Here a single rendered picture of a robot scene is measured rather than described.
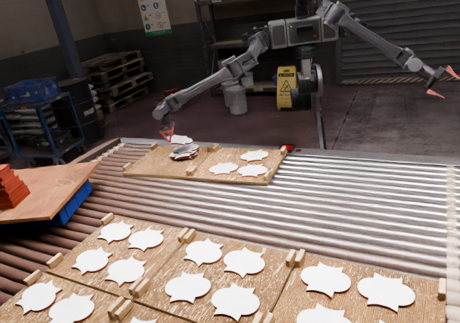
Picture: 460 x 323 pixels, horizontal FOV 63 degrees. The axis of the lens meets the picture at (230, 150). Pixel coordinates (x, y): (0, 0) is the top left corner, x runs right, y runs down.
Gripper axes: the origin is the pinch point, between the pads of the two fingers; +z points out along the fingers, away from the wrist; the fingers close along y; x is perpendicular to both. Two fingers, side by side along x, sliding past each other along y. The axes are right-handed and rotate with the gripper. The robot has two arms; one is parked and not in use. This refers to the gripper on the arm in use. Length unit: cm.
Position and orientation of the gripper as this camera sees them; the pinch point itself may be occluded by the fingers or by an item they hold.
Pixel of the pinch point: (170, 138)
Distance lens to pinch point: 206.1
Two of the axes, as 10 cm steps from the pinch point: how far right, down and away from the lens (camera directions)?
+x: 9.9, -1.6, -0.4
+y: 0.3, 4.1, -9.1
